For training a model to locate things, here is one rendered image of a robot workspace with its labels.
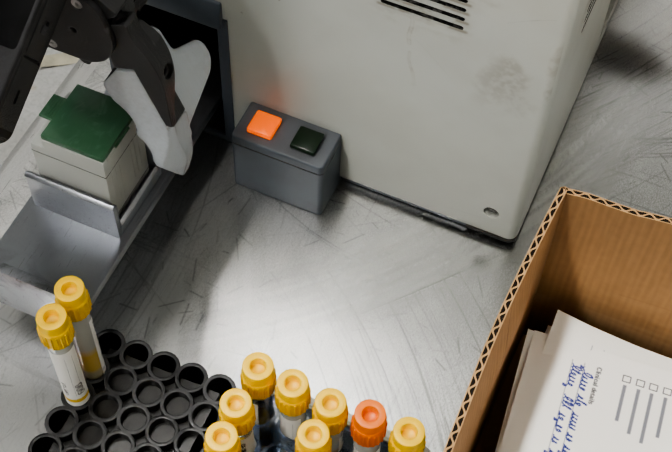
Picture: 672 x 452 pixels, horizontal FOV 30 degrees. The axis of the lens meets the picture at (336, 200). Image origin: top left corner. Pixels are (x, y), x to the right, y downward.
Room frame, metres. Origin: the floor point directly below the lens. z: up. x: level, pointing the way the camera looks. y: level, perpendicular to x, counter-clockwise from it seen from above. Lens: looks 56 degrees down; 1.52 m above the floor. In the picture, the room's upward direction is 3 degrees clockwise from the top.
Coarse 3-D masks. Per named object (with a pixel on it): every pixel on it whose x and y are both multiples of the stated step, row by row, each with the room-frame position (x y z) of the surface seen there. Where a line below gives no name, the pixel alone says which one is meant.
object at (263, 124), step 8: (256, 112) 0.46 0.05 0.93; (264, 112) 0.46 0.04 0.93; (256, 120) 0.45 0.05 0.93; (264, 120) 0.45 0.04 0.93; (272, 120) 0.45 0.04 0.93; (280, 120) 0.45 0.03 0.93; (248, 128) 0.45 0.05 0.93; (256, 128) 0.45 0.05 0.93; (264, 128) 0.45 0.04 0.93; (272, 128) 0.45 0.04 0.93; (264, 136) 0.44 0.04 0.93; (272, 136) 0.44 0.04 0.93
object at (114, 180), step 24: (48, 120) 0.41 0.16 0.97; (48, 144) 0.39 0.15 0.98; (120, 144) 0.40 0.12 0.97; (144, 144) 0.42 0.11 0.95; (48, 168) 0.39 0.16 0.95; (72, 168) 0.39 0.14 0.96; (96, 168) 0.38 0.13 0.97; (120, 168) 0.39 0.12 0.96; (144, 168) 0.41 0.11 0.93; (96, 192) 0.38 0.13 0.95; (120, 192) 0.39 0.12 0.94
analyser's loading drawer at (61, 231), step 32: (192, 128) 0.45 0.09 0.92; (32, 192) 0.39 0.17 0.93; (64, 192) 0.38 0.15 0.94; (160, 192) 0.41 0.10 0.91; (32, 224) 0.38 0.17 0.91; (64, 224) 0.38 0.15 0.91; (96, 224) 0.38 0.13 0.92; (128, 224) 0.38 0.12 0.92; (0, 256) 0.36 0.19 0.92; (32, 256) 0.36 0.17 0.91; (64, 256) 0.36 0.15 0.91; (96, 256) 0.36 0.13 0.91; (0, 288) 0.34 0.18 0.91; (32, 288) 0.33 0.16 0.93; (96, 288) 0.34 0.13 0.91
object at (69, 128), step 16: (80, 96) 0.42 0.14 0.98; (96, 96) 0.42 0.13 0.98; (48, 112) 0.41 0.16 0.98; (64, 112) 0.41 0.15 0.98; (80, 112) 0.41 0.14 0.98; (96, 112) 0.41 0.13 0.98; (112, 112) 0.41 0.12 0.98; (48, 128) 0.40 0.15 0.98; (64, 128) 0.40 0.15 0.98; (80, 128) 0.40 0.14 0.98; (96, 128) 0.40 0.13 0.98; (112, 128) 0.40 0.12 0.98; (128, 128) 0.40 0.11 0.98; (64, 144) 0.39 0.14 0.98; (80, 144) 0.39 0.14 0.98; (96, 144) 0.39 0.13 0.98; (112, 144) 0.39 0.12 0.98; (96, 160) 0.38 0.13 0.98
